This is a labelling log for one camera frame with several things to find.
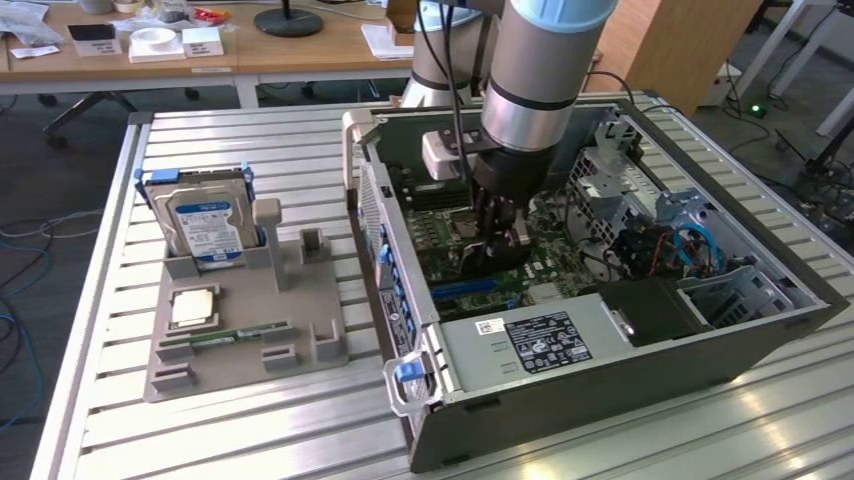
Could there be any blue wire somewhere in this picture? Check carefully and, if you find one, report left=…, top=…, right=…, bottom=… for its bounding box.
left=671, top=222, right=729, bottom=280

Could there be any beige case hinge latch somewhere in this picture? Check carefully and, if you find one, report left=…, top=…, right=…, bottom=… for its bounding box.
left=340, top=109, right=389, bottom=147

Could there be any perforated metal disk bay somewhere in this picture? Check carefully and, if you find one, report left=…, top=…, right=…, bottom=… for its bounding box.
left=564, top=144, right=669, bottom=237

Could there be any silver CPU chip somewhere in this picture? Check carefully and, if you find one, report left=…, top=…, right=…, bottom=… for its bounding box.
left=170, top=288, right=218, bottom=331

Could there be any grey power supply unit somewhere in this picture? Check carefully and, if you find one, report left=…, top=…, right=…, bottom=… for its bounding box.
left=432, top=292, right=639, bottom=399

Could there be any black table cable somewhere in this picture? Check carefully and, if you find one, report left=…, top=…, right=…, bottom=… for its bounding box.
left=585, top=72, right=672, bottom=112

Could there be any bag with dark item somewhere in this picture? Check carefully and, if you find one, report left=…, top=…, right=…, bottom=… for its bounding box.
left=149, top=0, right=195, bottom=24

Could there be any black graphics card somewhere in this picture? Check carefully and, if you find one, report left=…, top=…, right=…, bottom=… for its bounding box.
left=456, top=238, right=530, bottom=278

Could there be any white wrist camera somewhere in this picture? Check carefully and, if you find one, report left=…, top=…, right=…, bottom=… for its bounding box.
left=420, top=128, right=498, bottom=180

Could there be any green RAM stick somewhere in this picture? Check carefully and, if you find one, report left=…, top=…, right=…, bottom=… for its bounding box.
left=432, top=245, right=469, bottom=271
left=189, top=319, right=296, bottom=351

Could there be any white paper stack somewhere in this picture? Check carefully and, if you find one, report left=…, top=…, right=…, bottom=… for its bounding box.
left=358, top=22, right=418, bottom=62

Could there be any wooden desk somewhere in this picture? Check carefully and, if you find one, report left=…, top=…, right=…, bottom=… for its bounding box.
left=0, top=0, right=605, bottom=109

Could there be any hard disk in blue caddy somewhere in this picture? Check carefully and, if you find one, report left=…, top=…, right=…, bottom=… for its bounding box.
left=134, top=160, right=262, bottom=274

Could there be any white card with red print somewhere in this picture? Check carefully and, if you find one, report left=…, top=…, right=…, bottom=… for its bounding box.
left=7, top=44, right=62, bottom=59

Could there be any wooden cabinet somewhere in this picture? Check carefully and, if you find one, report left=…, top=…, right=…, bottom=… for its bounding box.
left=585, top=0, right=765, bottom=116

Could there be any small metal disk bay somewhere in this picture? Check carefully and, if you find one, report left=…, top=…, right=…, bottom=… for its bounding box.
left=676, top=264, right=799, bottom=331

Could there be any black wire connector bundle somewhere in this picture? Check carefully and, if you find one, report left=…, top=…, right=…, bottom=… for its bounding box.
left=608, top=227, right=668, bottom=280

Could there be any brown cardboard box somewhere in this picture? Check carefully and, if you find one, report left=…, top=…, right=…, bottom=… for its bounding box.
left=385, top=0, right=418, bottom=35

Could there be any clear plastic case handle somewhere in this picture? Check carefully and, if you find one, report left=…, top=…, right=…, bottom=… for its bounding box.
left=381, top=344, right=442, bottom=418

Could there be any green motherboard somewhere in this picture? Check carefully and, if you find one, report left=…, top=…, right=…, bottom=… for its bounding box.
left=389, top=167, right=605, bottom=324

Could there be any white tape roll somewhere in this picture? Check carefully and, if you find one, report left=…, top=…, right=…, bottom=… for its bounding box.
left=130, top=27, right=177, bottom=51

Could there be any blue floor cable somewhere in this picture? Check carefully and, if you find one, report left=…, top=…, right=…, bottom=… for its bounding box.
left=0, top=239, right=49, bottom=427

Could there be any silver chipset heatsink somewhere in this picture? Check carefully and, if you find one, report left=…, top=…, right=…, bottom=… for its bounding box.
left=524, top=283, right=569, bottom=307

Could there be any white table frame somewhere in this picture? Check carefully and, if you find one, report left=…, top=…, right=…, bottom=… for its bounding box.
left=729, top=0, right=854, bottom=136

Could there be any black office chair base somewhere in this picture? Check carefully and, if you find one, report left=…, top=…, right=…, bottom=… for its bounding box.
left=37, top=87, right=202, bottom=147

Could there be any blue slot retainer strip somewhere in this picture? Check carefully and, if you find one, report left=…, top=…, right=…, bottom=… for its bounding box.
left=374, top=222, right=418, bottom=346

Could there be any white box with black top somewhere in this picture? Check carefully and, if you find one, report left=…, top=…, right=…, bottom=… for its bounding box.
left=65, top=23, right=125, bottom=58

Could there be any CPU socket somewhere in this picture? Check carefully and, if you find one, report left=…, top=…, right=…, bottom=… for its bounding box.
left=444, top=205, right=478, bottom=237

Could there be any flat white box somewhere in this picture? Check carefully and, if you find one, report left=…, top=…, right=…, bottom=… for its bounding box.
left=126, top=42, right=189, bottom=64

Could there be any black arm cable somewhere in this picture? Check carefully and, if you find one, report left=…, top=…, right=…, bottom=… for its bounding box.
left=416, top=0, right=469, bottom=187

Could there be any white wall box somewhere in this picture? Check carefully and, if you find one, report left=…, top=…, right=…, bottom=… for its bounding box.
left=709, top=62, right=745, bottom=109

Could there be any red wire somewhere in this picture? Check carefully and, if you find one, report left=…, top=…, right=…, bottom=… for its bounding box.
left=655, top=233, right=676, bottom=272

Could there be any dark grey open PC case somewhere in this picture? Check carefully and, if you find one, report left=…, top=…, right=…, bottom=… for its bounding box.
left=340, top=97, right=852, bottom=475

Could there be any grey parts rack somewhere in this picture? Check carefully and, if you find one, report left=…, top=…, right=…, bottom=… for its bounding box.
left=142, top=197, right=352, bottom=405

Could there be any black round lamp base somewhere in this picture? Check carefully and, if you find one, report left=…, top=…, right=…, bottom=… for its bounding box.
left=252, top=0, right=325, bottom=39

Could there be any black tripod stand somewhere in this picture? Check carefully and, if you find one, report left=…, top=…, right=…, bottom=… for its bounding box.
left=772, top=124, right=854, bottom=221

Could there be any crumpled clear plastic bag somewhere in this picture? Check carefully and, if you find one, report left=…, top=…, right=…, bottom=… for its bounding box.
left=0, top=0, right=65, bottom=46

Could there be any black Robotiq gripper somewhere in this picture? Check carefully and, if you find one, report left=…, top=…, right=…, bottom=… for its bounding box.
left=465, top=145, right=550, bottom=229

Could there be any plain white box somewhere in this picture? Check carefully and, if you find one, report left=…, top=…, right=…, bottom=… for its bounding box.
left=179, top=25, right=225, bottom=59

